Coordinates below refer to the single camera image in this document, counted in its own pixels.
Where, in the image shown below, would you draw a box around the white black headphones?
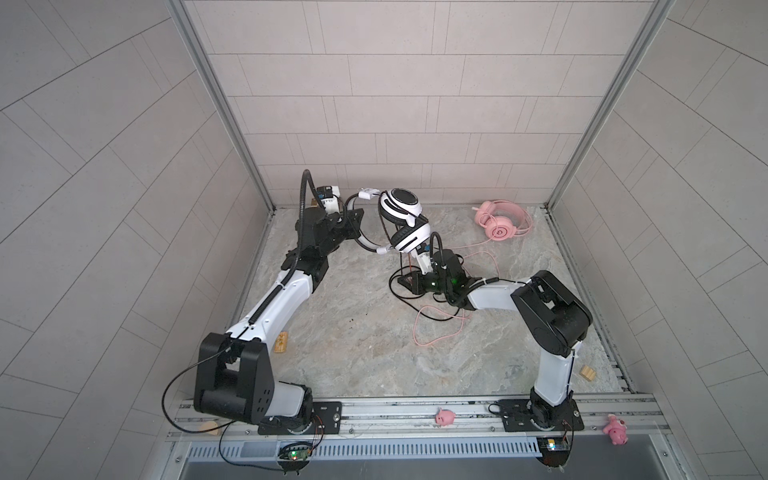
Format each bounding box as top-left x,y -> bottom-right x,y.
345,188 -> 432,258

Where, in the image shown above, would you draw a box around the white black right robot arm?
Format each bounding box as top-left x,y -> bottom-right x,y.
389,249 -> 593,432

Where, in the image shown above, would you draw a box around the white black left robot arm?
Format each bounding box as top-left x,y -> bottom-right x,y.
193,207 -> 364,431

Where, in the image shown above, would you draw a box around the pink headphones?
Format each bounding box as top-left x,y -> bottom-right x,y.
474,200 -> 533,242

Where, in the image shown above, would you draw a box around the wooden domino block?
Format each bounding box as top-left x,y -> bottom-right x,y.
273,331 -> 288,353

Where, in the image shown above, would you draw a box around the pink pig toy centre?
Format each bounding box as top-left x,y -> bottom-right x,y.
435,409 -> 456,427

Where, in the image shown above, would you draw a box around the pink pig toy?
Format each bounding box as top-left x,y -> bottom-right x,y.
435,409 -> 456,427
602,414 -> 628,445

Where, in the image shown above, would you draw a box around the small wooden block right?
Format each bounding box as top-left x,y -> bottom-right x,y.
579,365 -> 597,382

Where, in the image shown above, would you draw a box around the right circuit board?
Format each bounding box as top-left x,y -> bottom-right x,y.
536,437 -> 571,468

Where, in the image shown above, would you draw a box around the circuit board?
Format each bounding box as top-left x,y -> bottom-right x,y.
277,441 -> 314,462
536,437 -> 571,468

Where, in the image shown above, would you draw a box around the left circuit board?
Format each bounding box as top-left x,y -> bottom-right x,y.
277,441 -> 314,462

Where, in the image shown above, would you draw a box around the pink pig toy right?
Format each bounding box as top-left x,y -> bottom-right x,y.
602,414 -> 628,445

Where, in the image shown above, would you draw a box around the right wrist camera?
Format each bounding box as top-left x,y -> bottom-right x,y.
410,246 -> 433,275

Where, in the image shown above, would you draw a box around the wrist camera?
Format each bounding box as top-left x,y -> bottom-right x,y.
410,246 -> 433,275
316,185 -> 342,214

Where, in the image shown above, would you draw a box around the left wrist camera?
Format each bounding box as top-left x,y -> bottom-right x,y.
316,185 -> 342,214

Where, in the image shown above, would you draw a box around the black corrugated hose left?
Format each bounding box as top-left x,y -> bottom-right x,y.
245,169 -> 328,328

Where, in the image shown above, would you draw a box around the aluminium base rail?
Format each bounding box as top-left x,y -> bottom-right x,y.
164,392 -> 670,442

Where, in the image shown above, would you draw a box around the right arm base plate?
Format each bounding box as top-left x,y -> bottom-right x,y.
488,396 -> 585,432

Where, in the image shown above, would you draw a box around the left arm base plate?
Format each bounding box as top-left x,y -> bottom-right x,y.
258,401 -> 343,436

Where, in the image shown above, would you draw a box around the tan object on rail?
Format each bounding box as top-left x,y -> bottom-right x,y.
199,421 -> 221,435

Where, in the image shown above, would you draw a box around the left metal corner post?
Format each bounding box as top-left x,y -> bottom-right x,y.
166,0 -> 276,212

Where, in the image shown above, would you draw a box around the metal corner post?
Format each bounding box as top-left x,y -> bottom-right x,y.
166,0 -> 276,212
545,0 -> 676,211

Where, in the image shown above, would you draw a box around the right metal corner post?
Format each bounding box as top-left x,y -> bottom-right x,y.
545,0 -> 676,211

